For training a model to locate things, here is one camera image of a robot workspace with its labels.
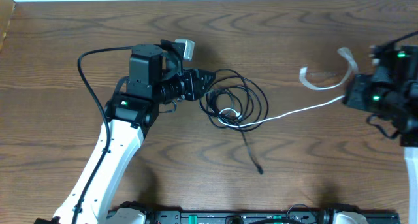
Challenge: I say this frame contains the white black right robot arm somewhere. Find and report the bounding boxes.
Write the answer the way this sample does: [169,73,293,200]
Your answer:
[343,44,417,223]

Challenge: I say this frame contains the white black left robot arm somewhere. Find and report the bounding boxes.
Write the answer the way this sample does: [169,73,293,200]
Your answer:
[49,39,216,224]

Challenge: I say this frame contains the white USB cable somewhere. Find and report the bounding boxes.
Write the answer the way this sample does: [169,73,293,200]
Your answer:
[216,46,359,129]

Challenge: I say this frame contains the wooden side panel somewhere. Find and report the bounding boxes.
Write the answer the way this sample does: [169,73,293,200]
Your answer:
[0,0,16,50]

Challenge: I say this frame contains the black USB cable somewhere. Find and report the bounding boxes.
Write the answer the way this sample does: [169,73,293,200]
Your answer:
[198,68,270,176]

